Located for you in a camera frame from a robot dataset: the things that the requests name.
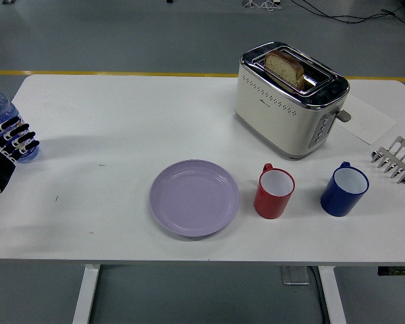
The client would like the black table control panel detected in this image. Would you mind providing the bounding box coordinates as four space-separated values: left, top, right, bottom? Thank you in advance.
377 266 405 276

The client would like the silver metal toast rack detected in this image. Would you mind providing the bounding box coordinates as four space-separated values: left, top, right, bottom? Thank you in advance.
371 136 405 186

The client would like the grey socket box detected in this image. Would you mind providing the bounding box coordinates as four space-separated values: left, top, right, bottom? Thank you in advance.
281 266 312 286

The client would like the lilac round plate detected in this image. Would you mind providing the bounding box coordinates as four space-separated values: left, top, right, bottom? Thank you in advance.
150 159 240 239

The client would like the red mug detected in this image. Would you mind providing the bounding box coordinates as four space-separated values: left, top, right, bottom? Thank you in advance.
253 163 296 220

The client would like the white paper sheet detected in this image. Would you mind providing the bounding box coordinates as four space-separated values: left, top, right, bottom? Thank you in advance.
335 94 398 146

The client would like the blue mug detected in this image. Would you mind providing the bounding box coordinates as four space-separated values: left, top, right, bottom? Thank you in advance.
320 161 371 217

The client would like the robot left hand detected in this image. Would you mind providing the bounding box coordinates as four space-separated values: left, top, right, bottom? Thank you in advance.
0 116 41 207

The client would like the white table leg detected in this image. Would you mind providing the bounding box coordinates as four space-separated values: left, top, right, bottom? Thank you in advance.
318 266 348 324
72 264 101 324

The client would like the slice of bread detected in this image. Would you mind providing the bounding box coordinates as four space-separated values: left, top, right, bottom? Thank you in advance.
263 49 305 90

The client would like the grey cable under table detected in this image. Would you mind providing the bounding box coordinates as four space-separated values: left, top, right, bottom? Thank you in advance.
307 266 329 324

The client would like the cream and chrome toaster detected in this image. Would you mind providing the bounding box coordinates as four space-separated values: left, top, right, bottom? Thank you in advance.
234 40 352 161

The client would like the clear plastic water bottle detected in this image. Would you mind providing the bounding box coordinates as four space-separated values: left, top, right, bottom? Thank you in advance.
0 80 41 164

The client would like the black floor cable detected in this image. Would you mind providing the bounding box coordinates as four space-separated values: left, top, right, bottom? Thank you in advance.
292 0 405 25

